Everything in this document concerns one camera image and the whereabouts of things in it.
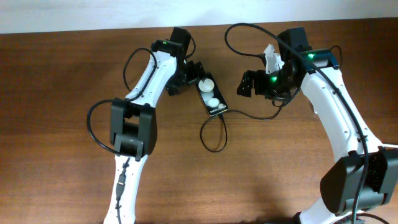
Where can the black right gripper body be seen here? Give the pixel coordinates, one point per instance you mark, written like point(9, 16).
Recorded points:
point(268, 84)

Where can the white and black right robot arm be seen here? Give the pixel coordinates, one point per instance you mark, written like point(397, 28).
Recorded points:
point(364, 174)

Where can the black smartphone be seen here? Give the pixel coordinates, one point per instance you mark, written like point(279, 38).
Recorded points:
point(211, 96)

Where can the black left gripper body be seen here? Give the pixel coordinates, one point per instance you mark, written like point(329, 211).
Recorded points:
point(188, 73)

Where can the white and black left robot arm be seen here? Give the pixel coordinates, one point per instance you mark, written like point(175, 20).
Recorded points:
point(133, 132)

